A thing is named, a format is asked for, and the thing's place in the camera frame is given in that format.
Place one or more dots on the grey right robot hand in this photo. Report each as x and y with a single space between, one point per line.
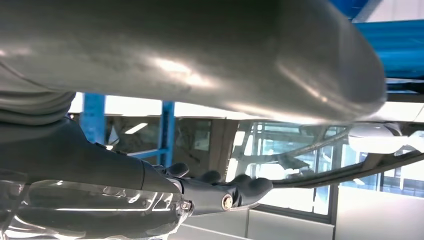
198 49

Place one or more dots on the blue metal shelf rack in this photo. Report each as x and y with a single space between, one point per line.
167 132

